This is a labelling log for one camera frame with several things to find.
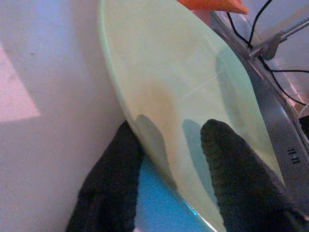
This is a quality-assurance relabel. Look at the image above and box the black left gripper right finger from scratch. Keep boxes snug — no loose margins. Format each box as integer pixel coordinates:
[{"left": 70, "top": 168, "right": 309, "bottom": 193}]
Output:
[{"left": 199, "top": 118, "right": 309, "bottom": 232}]

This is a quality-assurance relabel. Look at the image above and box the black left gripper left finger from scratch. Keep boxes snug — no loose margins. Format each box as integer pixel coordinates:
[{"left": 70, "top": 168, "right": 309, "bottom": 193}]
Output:
[{"left": 66, "top": 120, "right": 146, "bottom": 232}]

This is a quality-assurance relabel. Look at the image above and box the pale green plate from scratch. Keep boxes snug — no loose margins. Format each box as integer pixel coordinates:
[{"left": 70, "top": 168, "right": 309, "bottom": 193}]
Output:
[{"left": 98, "top": 0, "right": 286, "bottom": 232}]

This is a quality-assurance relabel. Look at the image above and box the stainless steel sink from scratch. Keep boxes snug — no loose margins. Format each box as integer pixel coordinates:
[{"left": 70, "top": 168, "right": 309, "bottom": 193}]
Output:
[{"left": 209, "top": 11, "right": 309, "bottom": 216}]

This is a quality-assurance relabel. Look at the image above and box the metal faucet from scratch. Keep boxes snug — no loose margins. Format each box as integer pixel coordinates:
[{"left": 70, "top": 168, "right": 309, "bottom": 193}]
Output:
[{"left": 248, "top": 20, "right": 309, "bottom": 60}]

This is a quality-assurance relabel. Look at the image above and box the orange bowl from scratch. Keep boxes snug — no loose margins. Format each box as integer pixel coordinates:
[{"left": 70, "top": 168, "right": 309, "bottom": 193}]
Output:
[{"left": 177, "top": 0, "right": 250, "bottom": 14}]

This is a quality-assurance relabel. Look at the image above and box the black cable behind sink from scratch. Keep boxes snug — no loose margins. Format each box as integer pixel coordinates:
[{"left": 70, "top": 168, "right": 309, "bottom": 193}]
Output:
[{"left": 226, "top": 0, "right": 309, "bottom": 105}]

